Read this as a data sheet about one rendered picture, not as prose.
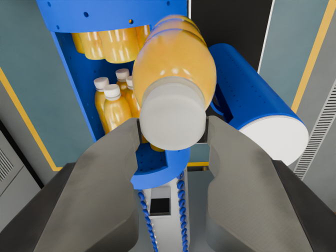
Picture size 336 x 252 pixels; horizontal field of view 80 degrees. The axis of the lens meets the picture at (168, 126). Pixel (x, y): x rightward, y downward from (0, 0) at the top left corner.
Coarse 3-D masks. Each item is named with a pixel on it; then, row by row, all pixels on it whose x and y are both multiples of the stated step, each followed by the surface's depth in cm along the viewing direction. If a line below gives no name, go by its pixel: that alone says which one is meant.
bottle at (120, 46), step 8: (104, 32) 36; (112, 32) 35; (120, 32) 36; (128, 32) 36; (104, 40) 37; (112, 40) 36; (120, 40) 36; (128, 40) 37; (136, 40) 39; (104, 48) 38; (112, 48) 37; (120, 48) 37; (128, 48) 38; (136, 48) 39; (104, 56) 40; (112, 56) 38; (120, 56) 38; (128, 56) 38
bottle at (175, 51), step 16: (176, 16) 23; (160, 32) 17; (176, 32) 16; (192, 32) 17; (144, 48) 15; (160, 48) 14; (176, 48) 14; (192, 48) 14; (144, 64) 14; (160, 64) 13; (176, 64) 13; (192, 64) 13; (208, 64) 14; (144, 80) 13; (160, 80) 12; (176, 80) 12; (192, 80) 13; (208, 80) 14; (144, 96) 13; (208, 96) 14
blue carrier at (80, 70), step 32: (64, 0) 30; (96, 0) 29; (128, 0) 30; (160, 0) 32; (64, 32) 46; (64, 64) 45; (96, 64) 57; (128, 64) 62; (96, 128) 61; (160, 160) 63
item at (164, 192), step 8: (152, 192) 101; (160, 192) 101; (168, 192) 100; (152, 200) 96; (160, 200) 95; (168, 200) 95; (152, 208) 92; (160, 208) 92; (168, 208) 92; (152, 216) 91; (160, 216) 91; (168, 216) 91
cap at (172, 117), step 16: (160, 96) 11; (176, 96) 10; (192, 96) 11; (144, 112) 11; (160, 112) 11; (176, 112) 11; (192, 112) 11; (144, 128) 12; (160, 128) 12; (176, 128) 12; (192, 128) 12; (160, 144) 12; (176, 144) 12; (192, 144) 12
